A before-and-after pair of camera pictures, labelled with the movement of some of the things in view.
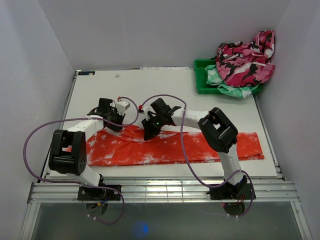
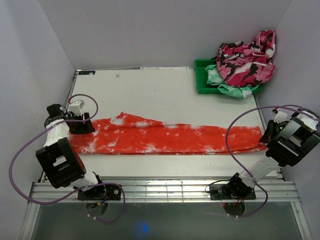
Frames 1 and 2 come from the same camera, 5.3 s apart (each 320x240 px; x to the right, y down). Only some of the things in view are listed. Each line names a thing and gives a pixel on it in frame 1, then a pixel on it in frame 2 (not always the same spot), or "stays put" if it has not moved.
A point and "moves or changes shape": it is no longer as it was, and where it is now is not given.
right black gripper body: x=156 y=121 -> x=274 y=127
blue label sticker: x=86 y=73 stays put
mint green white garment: x=213 y=77 stays put
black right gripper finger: x=150 y=131 -> x=266 y=137
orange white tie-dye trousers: x=129 y=145 moves or changes shape
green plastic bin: x=202 y=87 stays put
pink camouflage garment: x=248 y=64 stays put
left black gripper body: x=115 y=117 -> x=77 y=127
